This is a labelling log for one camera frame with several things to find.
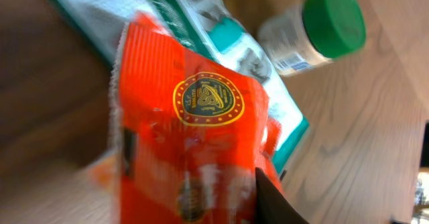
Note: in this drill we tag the orange snack packet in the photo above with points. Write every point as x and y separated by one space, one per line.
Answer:
101 173

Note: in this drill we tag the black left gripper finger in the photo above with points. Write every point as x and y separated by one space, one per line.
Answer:
272 207

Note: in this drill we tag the green lid seasoning jar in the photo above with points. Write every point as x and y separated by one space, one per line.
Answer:
312 33

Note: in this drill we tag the red snack packet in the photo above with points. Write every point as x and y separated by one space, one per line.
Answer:
194 133

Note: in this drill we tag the green white packet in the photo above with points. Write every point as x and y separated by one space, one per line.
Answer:
205 27

